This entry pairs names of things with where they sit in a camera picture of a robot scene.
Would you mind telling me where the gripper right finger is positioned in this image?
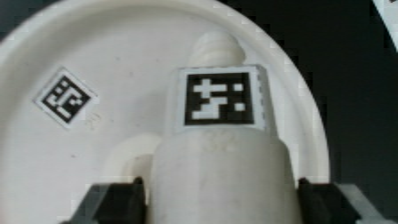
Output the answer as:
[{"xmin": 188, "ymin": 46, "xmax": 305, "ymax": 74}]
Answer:
[{"xmin": 296, "ymin": 178, "xmax": 394, "ymax": 224}]

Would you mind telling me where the white round table top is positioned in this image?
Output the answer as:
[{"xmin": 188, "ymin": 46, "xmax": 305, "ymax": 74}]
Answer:
[{"xmin": 0, "ymin": 0, "xmax": 330, "ymax": 224}]

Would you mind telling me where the white cylindrical table leg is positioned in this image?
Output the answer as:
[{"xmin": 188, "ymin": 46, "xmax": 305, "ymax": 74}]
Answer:
[{"xmin": 151, "ymin": 31, "xmax": 302, "ymax": 224}]

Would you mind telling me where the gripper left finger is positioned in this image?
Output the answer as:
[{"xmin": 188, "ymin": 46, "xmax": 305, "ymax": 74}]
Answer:
[{"xmin": 60, "ymin": 177, "xmax": 145, "ymax": 224}]

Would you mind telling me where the white marker sheet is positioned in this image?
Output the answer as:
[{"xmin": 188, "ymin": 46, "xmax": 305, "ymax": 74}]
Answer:
[{"xmin": 371, "ymin": 0, "xmax": 398, "ymax": 52}]

